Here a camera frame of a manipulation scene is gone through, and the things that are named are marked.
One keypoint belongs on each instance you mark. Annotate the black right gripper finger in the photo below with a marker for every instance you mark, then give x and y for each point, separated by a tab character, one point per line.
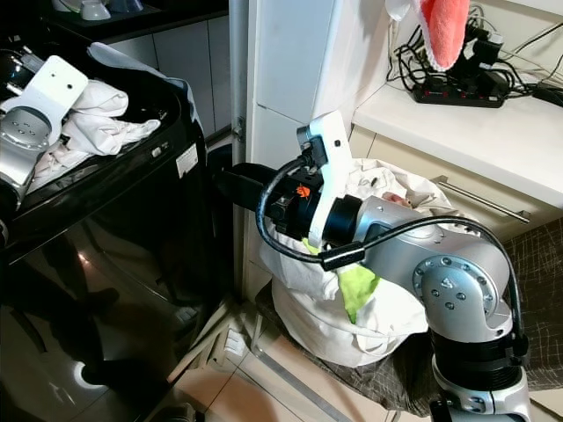
242	198
251	174

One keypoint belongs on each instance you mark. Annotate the white garment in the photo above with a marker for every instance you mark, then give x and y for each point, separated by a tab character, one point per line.
106	127

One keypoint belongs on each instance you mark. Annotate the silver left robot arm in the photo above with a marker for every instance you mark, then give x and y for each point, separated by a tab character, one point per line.
22	141

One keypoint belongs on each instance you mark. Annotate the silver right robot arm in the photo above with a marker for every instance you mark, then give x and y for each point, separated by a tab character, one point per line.
457	290

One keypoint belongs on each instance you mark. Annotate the black washing machine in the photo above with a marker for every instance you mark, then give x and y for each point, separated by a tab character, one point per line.
141	237

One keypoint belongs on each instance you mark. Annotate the lime green cloth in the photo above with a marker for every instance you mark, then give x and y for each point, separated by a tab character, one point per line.
356	290

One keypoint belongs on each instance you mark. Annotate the white fabric laundry bag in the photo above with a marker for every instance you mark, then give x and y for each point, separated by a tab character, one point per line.
317	325

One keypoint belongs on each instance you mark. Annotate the black power strip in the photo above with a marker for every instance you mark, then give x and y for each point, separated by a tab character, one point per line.
462	93

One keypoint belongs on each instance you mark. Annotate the white hanging cloth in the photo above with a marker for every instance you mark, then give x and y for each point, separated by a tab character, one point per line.
400	9

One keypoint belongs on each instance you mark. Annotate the white ceramic bowl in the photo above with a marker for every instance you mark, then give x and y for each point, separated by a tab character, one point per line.
93	10

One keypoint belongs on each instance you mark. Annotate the pink hanging towel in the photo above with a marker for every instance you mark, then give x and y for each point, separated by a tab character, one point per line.
446	31

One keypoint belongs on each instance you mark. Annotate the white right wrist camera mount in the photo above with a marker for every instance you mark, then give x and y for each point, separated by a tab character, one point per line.
334	149

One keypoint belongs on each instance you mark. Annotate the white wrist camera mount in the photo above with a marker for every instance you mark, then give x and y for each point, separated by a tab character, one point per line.
334	149
57	83

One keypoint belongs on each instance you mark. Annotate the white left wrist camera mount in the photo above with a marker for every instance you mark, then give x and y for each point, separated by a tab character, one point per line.
57	83

